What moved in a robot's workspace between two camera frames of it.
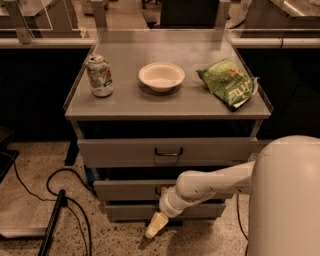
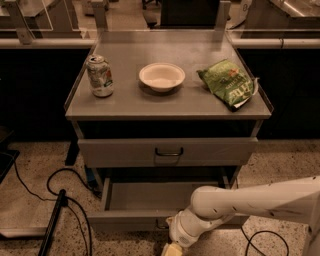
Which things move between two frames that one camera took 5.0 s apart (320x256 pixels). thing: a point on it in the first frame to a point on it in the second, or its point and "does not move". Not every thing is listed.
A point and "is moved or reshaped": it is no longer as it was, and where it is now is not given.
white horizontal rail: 238,41 does not move
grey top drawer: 168,152 does not move
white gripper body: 167,204 to 181,236
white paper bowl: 161,77 does not move
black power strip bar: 62,201 does not move
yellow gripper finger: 163,192 to 170,220
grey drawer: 131,190 is moved or reshaped
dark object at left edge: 7,157 does not move
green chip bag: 231,85 does not move
